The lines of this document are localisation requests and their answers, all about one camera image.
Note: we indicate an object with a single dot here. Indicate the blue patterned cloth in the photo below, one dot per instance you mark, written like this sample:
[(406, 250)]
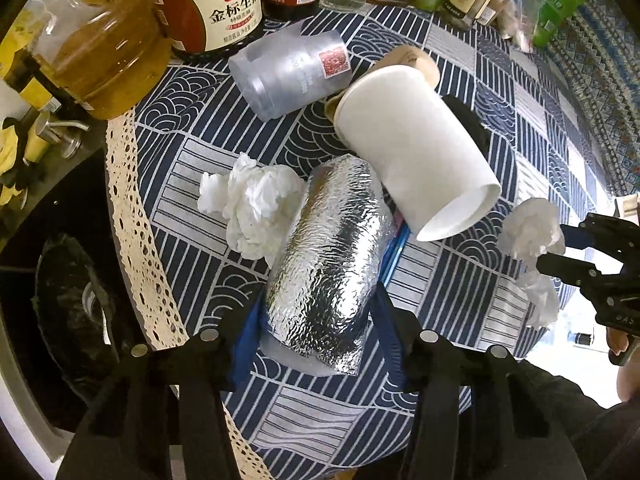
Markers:
[(600, 70)]

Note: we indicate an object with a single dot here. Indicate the white paper cup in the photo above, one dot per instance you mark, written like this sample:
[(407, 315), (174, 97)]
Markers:
[(410, 145)]

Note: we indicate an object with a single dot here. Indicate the trash bin with black bag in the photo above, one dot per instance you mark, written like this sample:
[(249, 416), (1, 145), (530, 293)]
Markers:
[(70, 310)]

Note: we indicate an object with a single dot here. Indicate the clear plastic bag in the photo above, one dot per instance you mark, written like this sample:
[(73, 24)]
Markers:
[(525, 15)]

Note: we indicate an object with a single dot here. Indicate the person's dark clothing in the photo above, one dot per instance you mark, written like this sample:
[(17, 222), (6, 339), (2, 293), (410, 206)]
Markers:
[(575, 420)]

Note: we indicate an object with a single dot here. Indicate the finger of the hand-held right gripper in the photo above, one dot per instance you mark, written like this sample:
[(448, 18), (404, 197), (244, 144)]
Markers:
[(565, 266), (572, 236)]

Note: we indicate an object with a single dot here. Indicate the yellow label dark bottle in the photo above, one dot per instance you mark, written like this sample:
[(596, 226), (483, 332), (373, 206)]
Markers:
[(25, 70)]

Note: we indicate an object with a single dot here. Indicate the cooking oil bottle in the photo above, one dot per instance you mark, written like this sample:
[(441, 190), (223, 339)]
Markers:
[(105, 55)]

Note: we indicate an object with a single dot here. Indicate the dark soy sauce jug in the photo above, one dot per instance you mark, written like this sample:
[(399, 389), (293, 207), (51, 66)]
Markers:
[(210, 15)]

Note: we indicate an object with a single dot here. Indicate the large white tissue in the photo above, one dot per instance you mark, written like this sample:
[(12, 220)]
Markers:
[(255, 205)]

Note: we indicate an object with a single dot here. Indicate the person's right hand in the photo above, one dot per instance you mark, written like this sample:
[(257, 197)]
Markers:
[(620, 346)]

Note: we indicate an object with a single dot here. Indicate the brown paper cup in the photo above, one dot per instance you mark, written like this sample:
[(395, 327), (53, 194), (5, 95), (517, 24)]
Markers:
[(415, 60)]

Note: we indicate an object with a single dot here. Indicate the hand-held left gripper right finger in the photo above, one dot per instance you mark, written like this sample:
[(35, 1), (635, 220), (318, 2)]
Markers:
[(387, 340)]

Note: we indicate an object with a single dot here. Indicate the green packet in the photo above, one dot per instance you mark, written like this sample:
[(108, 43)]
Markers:
[(555, 5)]

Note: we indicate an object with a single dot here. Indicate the yellow cloth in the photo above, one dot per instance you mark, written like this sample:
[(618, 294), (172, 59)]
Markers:
[(10, 160)]

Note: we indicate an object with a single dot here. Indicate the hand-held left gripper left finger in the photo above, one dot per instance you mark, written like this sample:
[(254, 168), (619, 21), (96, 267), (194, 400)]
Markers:
[(245, 345)]

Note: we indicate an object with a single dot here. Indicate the frosted plastic cup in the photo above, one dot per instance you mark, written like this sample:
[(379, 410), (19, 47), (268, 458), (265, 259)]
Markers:
[(285, 75)]

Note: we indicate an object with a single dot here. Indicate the steel faucet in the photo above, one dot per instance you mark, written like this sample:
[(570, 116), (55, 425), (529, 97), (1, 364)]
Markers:
[(45, 135)]

